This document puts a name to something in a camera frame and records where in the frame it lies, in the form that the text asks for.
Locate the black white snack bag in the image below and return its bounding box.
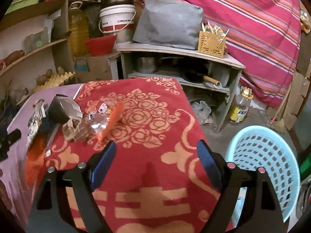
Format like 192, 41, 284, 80
26, 99, 46, 149

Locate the black plastic cup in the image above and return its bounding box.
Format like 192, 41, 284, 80
48, 94, 83, 125

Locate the brown paper scrap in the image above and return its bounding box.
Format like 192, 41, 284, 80
62, 117, 89, 143

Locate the clear orange plastic wrapper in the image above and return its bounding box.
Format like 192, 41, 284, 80
86, 101, 124, 142

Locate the purple table mat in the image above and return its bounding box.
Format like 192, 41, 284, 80
1, 84, 82, 229

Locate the light blue plastic basket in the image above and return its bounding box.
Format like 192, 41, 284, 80
225, 125, 301, 221

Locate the potato on egg tray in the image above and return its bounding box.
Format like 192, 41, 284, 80
36, 74, 49, 86

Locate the yellow egg tray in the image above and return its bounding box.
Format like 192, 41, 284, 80
32, 72, 76, 93

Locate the cooking oil bottle on floor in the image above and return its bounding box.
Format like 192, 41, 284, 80
229, 86, 253, 124

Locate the cardboard box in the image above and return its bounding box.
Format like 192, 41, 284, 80
73, 52, 121, 83

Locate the red floral table cloth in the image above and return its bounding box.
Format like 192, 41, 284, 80
45, 78, 220, 232

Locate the red plastic basin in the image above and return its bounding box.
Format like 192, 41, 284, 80
85, 35, 116, 57

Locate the large yellow oil jug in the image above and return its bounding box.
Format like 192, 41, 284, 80
68, 1, 90, 58

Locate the grey wooden side shelf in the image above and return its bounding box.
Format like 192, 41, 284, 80
117, 43, 246, 133

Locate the small steel pot on shelf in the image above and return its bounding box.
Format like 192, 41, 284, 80
135, 57, 158, 74

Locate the white plastic bucket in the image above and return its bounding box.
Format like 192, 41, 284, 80
99, 4, 136, 34

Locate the yellow utensil holder box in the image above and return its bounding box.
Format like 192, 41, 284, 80
198, 22, 230, 58

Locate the pink striped blanket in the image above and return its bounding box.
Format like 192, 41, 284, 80
138, 0, 301, 108

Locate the grey fabric cover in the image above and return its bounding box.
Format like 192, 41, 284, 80
133, 0, 204, 50

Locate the wooden wall shelf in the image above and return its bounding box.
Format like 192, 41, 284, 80
1, 0, 74, 98

